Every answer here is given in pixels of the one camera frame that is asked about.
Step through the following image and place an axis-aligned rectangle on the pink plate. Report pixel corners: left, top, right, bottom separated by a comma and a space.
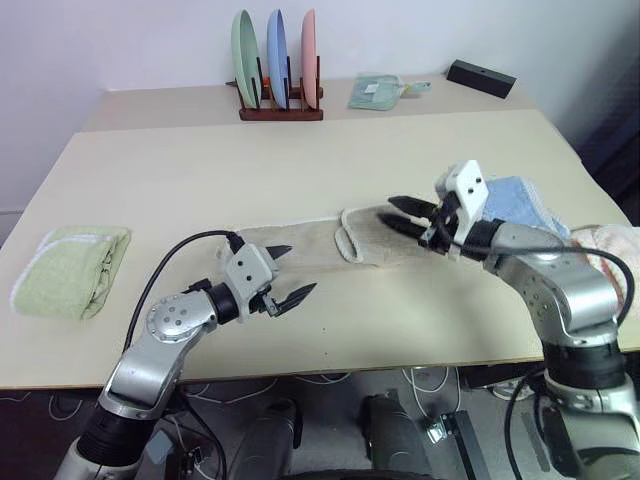
300, 9, 321, 112

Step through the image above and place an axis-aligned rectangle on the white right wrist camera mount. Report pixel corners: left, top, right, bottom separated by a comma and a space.
433, 159, 492, 262

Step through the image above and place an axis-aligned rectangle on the folded blue towel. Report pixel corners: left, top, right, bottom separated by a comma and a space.
480, 174, 572, 242

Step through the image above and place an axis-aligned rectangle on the teal cloth pot holder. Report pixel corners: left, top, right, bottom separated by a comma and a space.
347, 72, 433, 112

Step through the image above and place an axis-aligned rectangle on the white cable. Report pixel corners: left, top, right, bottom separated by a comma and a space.
182, 375, 282, 407
398, 366, 462, 417

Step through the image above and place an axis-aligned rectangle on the folded green towel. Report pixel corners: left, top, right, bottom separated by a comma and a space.
8, 225, 133, 322

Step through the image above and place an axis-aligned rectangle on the pink towel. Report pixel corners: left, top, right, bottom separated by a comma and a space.
569, 224, 640, 321

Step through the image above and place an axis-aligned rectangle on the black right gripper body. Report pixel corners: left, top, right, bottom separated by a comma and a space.
418, 191, 466, 254

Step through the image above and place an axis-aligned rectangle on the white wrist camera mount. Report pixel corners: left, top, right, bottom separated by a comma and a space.
433, 159, 492, 262
221, 242, 282, 324

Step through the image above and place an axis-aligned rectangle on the brown wooden plate rack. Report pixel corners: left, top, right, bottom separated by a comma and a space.
225, 78, 325, 123

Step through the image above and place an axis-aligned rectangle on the blue plate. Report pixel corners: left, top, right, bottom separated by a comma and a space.
265, 8, 292, 109

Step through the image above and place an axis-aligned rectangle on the black metal bracket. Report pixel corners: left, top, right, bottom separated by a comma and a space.
426, 409, 492, 480

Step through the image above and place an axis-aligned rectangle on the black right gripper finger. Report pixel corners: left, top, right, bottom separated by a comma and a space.
377, 213, 427, 237
388, 195, 437, 219

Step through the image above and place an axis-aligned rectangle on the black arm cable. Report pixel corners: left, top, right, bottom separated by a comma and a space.
122, 229, 246, 357
451, 238, 636, 326

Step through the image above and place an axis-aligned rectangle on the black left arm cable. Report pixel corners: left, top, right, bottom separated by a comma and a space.
122, 229, 246, 357

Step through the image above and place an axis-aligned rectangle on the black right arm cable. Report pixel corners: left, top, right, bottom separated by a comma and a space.
451, 238, 636, 326

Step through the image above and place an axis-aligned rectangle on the black rectangular box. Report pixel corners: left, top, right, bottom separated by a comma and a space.
445, 59, 518, 101

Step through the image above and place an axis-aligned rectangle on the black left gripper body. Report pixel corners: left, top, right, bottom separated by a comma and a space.
249, 285, 284, 319

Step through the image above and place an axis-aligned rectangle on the dark rounded shape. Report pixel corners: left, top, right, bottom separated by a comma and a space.
238, 398, 304, 480
361, 391, 432, 480

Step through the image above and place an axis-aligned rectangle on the green plate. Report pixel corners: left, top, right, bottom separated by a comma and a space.
230, 9, 263, 109

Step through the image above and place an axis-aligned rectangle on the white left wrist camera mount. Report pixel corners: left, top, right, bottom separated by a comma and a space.
221, 242, 282, 324

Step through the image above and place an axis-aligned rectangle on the beige towel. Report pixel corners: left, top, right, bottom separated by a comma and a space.
213, 205, 484, 274

